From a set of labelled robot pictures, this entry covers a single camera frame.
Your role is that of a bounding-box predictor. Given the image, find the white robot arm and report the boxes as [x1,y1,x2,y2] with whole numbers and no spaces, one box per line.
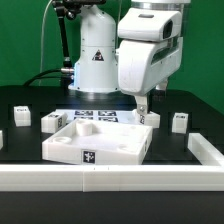
[69,0,191,125]

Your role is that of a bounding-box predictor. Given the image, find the black cable bundle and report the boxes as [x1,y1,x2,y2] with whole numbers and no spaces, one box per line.
[23,68,75,87]

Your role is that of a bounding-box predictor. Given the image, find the black camera stand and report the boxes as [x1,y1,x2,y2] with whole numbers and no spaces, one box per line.
[52,0,106,68]

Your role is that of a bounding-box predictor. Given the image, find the white square tabletop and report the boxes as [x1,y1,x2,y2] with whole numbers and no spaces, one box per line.
[42,119,153,165]

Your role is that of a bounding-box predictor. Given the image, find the white part left edge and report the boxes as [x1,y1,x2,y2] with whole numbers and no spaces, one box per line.
[0,130,3,150]

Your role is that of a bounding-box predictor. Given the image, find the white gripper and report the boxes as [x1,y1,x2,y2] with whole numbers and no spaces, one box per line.
[118,8,183,124]

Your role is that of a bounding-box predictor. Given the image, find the printed marker sheet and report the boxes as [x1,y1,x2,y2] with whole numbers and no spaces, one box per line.
[57,109,135,124]

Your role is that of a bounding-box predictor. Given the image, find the white obstacle fence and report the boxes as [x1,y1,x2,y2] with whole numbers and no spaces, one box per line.
[0,133,224,192]

